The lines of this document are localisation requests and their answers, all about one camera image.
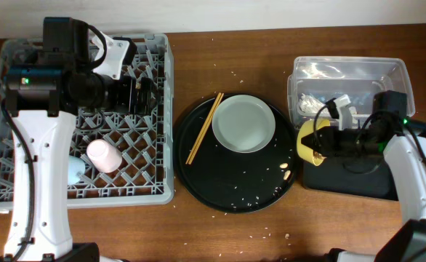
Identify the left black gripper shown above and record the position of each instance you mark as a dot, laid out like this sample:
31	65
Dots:
126	105

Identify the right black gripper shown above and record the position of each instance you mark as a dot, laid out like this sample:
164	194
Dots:
329	147

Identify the white napkin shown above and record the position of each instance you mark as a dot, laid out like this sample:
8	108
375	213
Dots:
309	104

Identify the pink plastic cup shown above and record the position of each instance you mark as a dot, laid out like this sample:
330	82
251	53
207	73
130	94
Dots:
105	157

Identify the blue plastic cup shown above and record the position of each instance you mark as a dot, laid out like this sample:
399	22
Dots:
76	168

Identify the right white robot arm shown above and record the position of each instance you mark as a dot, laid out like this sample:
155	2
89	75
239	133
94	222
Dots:
401	142

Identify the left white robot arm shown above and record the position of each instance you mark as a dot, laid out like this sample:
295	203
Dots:
77	68

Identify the grey plastic dishwasher rack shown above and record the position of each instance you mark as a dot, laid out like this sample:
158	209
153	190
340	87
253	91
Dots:
146	175

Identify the clear plastic bin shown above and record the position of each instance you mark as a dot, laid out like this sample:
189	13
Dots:
361	78

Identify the black rectangular bin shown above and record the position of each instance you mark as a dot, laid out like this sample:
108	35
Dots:
369	177

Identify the grey round plate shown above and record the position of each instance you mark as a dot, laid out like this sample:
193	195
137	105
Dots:
243	124

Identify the round black tray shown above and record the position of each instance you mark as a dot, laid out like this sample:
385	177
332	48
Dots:
228	181

